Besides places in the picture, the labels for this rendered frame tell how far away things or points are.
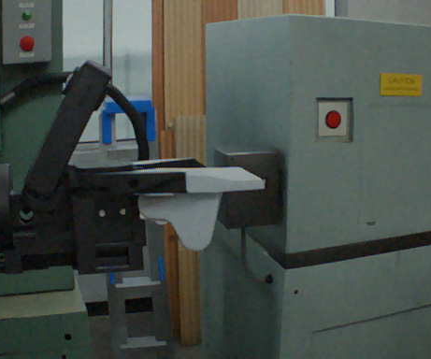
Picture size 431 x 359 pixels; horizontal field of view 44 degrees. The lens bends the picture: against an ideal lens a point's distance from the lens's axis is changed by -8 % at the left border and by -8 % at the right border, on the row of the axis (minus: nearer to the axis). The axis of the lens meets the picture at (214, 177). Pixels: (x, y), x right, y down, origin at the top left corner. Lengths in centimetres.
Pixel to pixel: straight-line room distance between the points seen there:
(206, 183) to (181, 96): 215
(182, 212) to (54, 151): 11
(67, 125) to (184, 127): 201
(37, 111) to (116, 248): 80
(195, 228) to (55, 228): 11
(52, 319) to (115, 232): 80
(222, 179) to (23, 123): 85
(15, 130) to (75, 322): 43
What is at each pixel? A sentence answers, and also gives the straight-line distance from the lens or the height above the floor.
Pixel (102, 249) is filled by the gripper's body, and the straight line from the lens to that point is 44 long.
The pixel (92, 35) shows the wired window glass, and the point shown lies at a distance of 271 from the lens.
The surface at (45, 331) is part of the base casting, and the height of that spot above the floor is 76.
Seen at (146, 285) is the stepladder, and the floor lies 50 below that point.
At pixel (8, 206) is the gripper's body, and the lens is 43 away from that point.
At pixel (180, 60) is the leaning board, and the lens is 255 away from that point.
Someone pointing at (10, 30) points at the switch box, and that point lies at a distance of 114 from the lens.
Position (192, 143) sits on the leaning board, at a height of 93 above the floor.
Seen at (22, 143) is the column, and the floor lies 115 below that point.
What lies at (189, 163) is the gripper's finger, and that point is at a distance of 54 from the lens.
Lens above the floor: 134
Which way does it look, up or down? 13 degrees down
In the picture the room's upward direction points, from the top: straight up
